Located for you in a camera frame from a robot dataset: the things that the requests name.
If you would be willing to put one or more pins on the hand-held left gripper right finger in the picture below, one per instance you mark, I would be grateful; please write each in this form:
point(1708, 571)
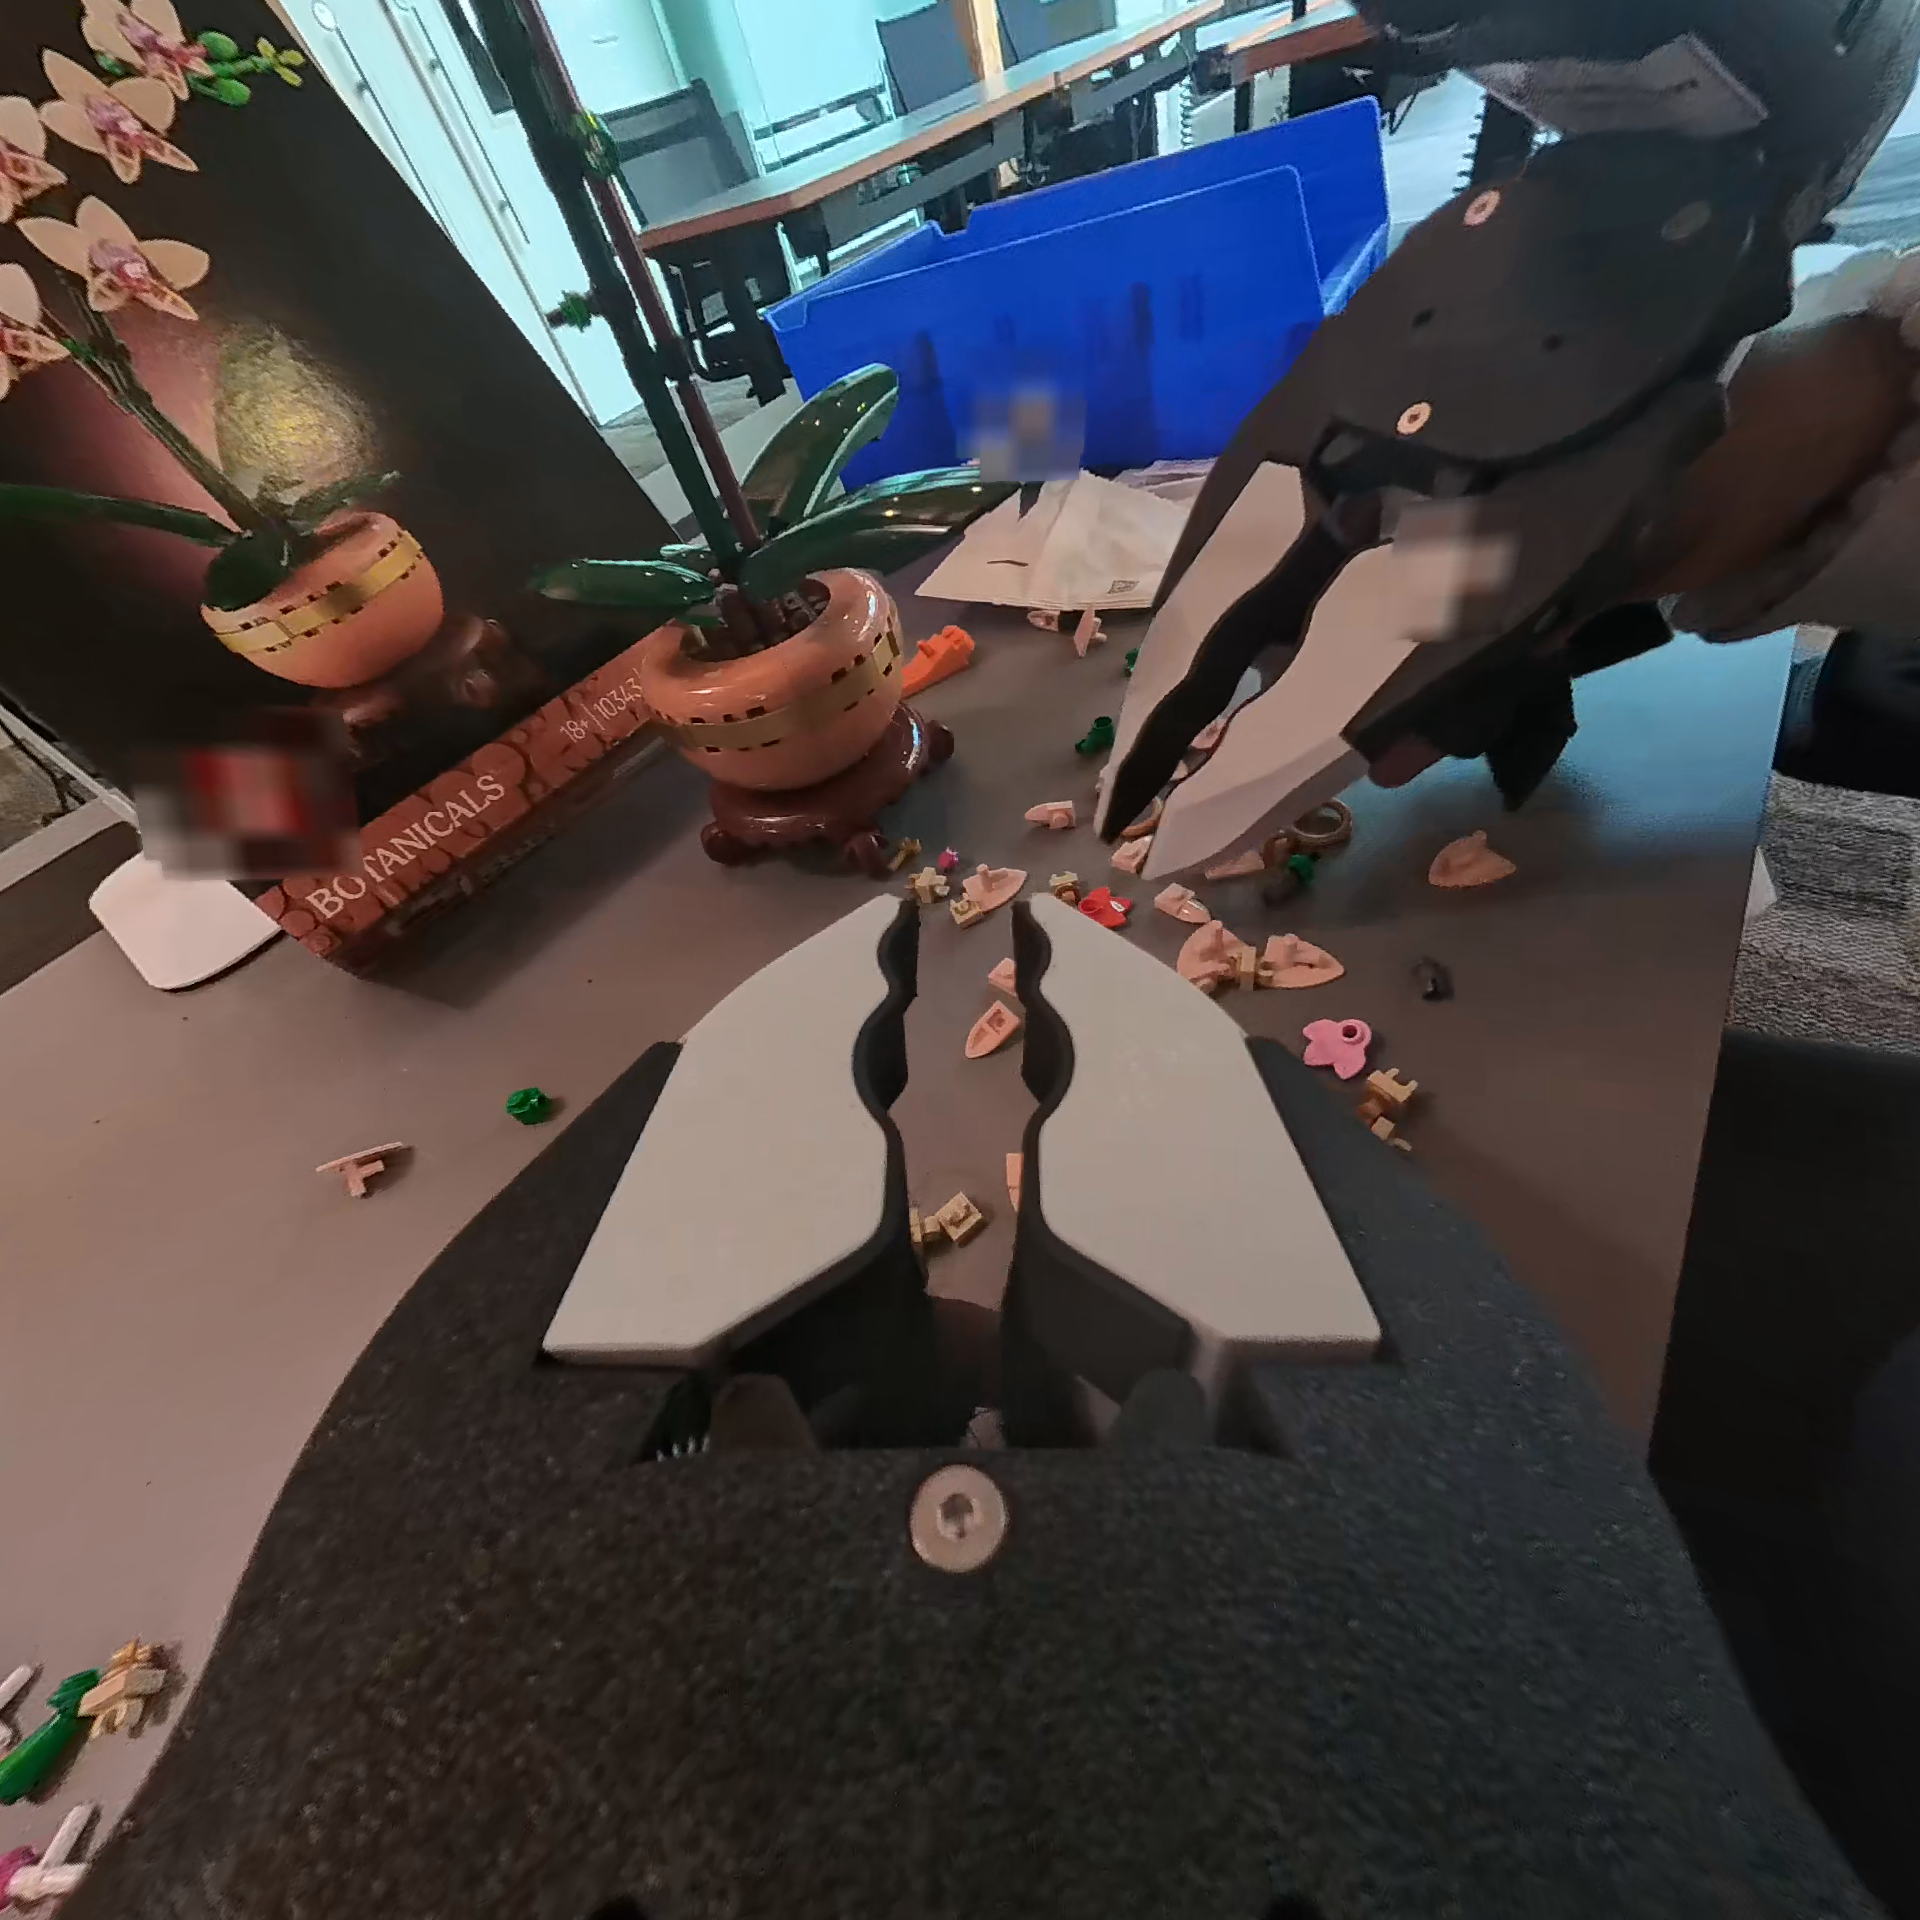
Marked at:
point(1200, 1202)

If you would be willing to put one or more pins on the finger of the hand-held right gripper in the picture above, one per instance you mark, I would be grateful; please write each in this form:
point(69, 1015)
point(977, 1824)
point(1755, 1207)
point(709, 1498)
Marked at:
point(1200, 600)
point(1290, 751)

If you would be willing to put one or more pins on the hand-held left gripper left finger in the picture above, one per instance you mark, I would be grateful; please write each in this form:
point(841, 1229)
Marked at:
point(749, 1184)

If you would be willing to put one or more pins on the small toy bricks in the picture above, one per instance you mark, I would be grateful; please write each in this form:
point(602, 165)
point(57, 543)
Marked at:
point(1469, 862)

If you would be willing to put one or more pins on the person's right forearm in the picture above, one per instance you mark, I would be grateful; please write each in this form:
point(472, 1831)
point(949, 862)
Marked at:
point(1874, 284)

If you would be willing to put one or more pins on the grey desk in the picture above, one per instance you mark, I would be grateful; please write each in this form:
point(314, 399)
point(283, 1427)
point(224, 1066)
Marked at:
point(300, 1036)

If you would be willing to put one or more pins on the person's right hand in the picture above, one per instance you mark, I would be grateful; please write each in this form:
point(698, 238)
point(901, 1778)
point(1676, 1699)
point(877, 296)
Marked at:
point(1785, 482)

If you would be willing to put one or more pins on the white instruction papers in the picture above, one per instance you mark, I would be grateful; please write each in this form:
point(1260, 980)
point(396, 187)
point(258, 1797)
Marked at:
point(1080, 548)

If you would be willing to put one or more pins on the pink flower brick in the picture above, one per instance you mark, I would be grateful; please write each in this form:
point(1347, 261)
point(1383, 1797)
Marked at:
point(1335, 1043)

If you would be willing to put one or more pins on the orange brick separator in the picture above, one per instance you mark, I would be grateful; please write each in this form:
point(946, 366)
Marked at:
point(938, 662)

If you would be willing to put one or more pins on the blue plastic bin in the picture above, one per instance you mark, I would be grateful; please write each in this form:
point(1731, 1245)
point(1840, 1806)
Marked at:
point(1200, 330)

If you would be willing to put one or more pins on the toy brick orchid model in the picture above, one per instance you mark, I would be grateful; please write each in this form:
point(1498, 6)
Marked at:
point(795, 675)

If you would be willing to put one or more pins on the wooden table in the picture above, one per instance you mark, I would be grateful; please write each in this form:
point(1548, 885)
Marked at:
point(930, 142)

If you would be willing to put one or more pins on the white flat stand base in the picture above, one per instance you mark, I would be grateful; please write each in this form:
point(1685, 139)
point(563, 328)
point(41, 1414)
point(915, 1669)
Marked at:
point(181, 922)

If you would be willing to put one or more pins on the person's dark pants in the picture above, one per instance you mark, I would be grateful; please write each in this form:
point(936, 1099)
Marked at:
point(1800, 1424)

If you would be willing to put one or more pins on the black chair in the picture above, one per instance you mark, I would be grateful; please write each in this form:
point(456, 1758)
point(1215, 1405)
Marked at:
point(682, 142)

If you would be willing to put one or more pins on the dark orchid set box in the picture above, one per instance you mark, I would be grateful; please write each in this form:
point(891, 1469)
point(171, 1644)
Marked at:
point(375, 375)

